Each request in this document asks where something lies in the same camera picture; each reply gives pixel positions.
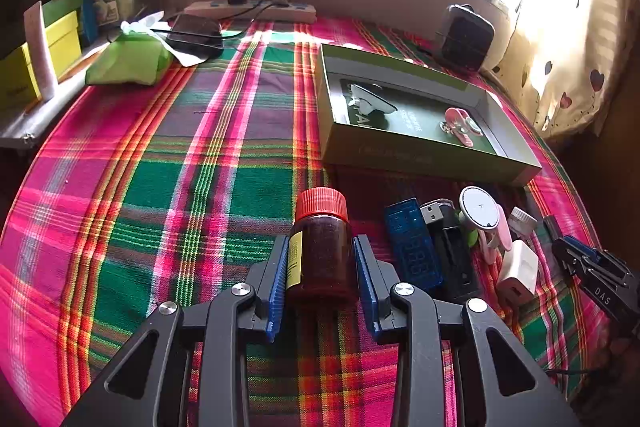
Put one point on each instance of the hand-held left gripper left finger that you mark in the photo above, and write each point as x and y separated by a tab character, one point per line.
280	287

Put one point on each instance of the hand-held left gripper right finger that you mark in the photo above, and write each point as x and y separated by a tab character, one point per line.
365	287

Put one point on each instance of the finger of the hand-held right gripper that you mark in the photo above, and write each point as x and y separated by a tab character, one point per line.
569	259
582	248

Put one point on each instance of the small black gadget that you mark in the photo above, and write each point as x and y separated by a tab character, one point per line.
552	225

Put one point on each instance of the white USB wall charger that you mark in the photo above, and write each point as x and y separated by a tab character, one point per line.
517	269

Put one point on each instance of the brown bottle with red cap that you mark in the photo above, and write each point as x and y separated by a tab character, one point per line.
322	252

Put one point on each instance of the white round bottle cap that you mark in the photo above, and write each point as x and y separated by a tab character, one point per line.
522	221

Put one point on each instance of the blue USB tester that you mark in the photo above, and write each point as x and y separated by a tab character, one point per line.
410	242

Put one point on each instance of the black battery charger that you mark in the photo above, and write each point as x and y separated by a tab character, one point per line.
457	262

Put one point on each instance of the green cardboard box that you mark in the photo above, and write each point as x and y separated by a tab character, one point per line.
425	159

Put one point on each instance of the pink green plaid blanket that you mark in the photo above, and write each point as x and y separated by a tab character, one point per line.
150	187

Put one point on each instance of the pink nail clipper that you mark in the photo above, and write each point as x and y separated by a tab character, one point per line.
462	127

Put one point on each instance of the black white round gadget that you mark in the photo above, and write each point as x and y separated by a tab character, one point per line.
367	99

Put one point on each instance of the heart print curtain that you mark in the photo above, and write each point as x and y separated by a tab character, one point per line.
570	57

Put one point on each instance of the small black heater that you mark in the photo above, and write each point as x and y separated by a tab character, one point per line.
465	39

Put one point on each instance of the black wallet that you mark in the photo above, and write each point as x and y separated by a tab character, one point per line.
195	32

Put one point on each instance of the green tissue pack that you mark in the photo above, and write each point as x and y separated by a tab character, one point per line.
130	62

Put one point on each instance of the white power strip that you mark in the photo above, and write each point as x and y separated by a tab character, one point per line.
295	12

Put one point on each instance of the yellow green box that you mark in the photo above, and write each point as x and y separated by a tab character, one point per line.
65	42

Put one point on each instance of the blue box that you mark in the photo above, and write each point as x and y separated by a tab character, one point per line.
89	19

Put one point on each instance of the white tube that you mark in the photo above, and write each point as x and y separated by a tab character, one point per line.
40	52

